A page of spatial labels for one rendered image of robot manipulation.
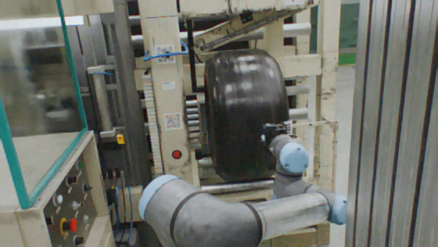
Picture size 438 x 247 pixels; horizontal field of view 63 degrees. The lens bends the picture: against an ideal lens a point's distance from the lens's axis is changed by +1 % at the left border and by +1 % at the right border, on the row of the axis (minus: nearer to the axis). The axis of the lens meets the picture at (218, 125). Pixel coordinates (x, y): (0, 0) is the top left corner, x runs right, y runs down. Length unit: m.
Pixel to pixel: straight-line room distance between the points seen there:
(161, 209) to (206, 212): 0.10
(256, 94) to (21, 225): 0.88
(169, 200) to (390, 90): 0.44
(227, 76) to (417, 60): 1.06
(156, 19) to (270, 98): 0.55
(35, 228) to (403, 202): 0.80
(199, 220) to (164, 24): 0.98
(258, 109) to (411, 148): 0.99
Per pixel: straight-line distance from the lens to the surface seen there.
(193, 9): 1.74
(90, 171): 1.48
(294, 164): 0.97
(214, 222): 0.65
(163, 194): 0.73
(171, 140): 1.58
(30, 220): 0.97
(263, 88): 1.39
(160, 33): 1.48
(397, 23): 0.44
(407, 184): 0.44
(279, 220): 0.76
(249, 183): 1.62
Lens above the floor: 1.69
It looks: 19 degrees down
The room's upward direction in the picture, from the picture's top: 4 degrees counter-clockwise
